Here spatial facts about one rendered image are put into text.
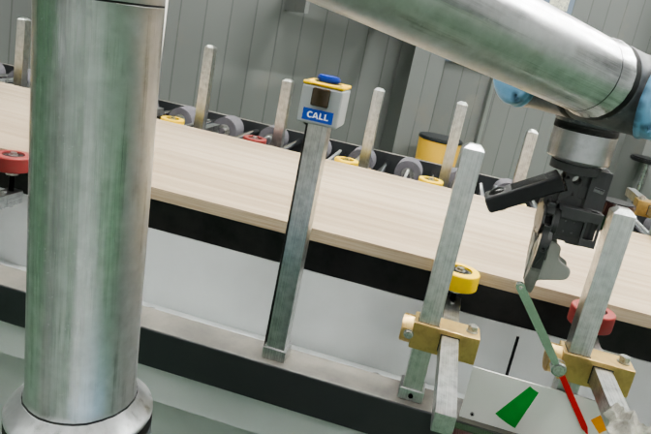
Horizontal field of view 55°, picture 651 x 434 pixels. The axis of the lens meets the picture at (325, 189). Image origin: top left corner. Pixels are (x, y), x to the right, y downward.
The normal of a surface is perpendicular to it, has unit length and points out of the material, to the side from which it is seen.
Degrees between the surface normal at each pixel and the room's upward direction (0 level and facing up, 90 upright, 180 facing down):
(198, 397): 90
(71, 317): 91
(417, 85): 90
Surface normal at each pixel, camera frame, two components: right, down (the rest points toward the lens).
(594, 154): 0.06, 0.28
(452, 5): 0.43, 0.42
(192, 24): 0.29, 0.30
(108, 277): 0.67, 0.30
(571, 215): -0.22, 0.21
